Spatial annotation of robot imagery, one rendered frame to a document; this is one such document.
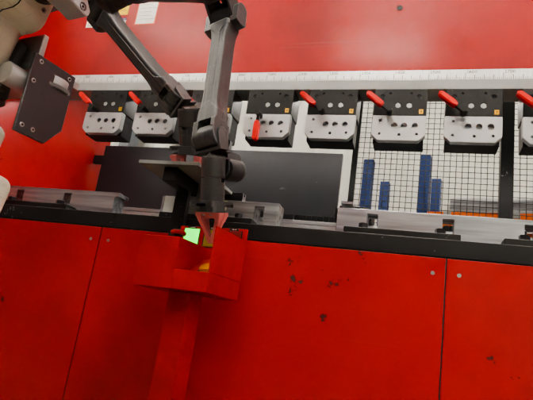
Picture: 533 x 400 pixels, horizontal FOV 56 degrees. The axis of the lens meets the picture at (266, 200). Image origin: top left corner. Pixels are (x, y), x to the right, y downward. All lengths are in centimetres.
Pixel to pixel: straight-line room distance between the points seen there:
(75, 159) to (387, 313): 163
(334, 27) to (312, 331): 95
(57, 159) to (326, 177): 115
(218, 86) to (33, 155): 115
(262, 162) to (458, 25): 95
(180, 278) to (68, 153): 134
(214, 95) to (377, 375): 77
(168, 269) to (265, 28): 93
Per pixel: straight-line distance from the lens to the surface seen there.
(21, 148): 219
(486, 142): 150
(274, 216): 149
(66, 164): 239
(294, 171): 210
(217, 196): 118
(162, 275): 119
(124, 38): 163
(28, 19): 111
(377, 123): 152
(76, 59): 207
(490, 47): 165
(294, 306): 131
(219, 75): 129
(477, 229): 144
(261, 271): 134
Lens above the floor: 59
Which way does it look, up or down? 15 degrees up
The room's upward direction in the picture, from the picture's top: 8 degrees clockwise
